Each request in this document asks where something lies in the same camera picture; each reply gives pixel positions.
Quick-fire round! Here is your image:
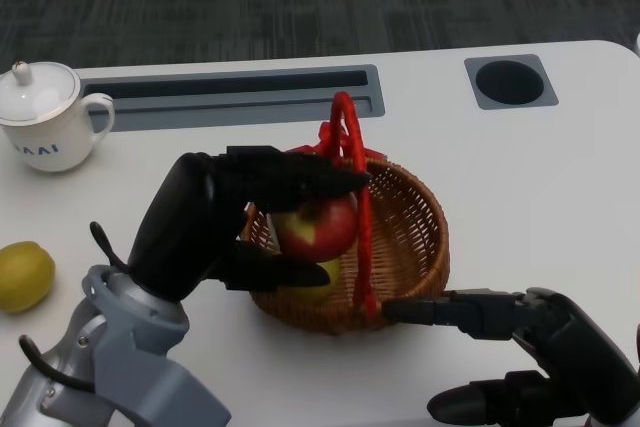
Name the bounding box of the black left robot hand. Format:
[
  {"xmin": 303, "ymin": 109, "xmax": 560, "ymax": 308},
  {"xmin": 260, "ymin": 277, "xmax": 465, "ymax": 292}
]
[{"xmin": 127, "ymin": 145, "xmax": 374, "ymax": 304}]

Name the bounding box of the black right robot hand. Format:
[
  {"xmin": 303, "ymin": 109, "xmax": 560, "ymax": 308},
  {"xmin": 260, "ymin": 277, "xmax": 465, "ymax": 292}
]
[{"xmin": 384, "ymin": 286, "xmax": 640, "ymax": 426}]

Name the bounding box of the red apple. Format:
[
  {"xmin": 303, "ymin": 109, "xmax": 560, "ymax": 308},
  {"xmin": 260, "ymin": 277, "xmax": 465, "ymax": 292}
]
[{"xmin": 272, "ymin": 191, "xmax": 360, "ymax": 263}]

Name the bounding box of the red ribbon bow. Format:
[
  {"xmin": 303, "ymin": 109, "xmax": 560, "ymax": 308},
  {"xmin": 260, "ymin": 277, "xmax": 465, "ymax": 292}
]
[{"xmin": 287, "ymin": 121, "xmax": 386, "ymax": 158}]

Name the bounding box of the yellow-green apple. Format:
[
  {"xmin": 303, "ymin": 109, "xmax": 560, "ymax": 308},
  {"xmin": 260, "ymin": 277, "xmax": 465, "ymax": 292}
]
[{"xmin": 279, "ymin": 259, "xmax": 344, "ymax": 304}]

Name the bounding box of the wicker basket with red handle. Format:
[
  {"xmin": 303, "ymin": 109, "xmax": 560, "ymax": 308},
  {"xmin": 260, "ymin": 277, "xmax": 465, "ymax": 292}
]
[{"xmin": 239, "ymin": 90, "xmax": 450, "ymax": 336}]

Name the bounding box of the grey recessed table tray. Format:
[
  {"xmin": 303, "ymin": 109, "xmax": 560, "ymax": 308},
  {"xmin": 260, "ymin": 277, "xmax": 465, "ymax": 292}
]
[{"xmin": 79, "ymin": 64, "xmax": 387, "ymax": 133}]

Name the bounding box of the white ceramic cup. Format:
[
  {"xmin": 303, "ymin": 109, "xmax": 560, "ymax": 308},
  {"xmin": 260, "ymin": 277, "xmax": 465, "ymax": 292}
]
[{"xmin": 0, "ymin": 91, "xmax": 116, "ymax": 174}]

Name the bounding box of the yellow lemon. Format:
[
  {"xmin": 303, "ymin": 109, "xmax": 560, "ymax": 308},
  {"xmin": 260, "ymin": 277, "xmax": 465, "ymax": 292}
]
[{"xmin": 0, "ymin": 240, "xmax": 56, "ymax": 316}]

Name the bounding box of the white ceramic cup lid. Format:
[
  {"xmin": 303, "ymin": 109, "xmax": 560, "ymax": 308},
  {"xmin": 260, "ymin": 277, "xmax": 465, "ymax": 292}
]
[{"xmin": 0, "ymin": 60, "xmax": 82, "ymax": 126}]

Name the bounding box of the grey table cup holder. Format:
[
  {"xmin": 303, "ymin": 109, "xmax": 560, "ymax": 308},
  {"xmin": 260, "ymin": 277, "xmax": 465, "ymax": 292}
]
[{"xmin": 463, "ymin": 53, "xmax": 560, "ymax": 111}]

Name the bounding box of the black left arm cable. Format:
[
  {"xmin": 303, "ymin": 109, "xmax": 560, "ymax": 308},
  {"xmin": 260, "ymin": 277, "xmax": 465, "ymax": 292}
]
[{"xmin": 18, "ymin": 220, "xmax": 132, "ymax": 394}]

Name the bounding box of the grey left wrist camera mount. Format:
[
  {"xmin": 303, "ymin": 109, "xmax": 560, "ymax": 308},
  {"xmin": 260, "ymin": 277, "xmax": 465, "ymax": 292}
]
[{"xmin": 82, "ymin": 264, "xmax": 234, "ymax": 427}]

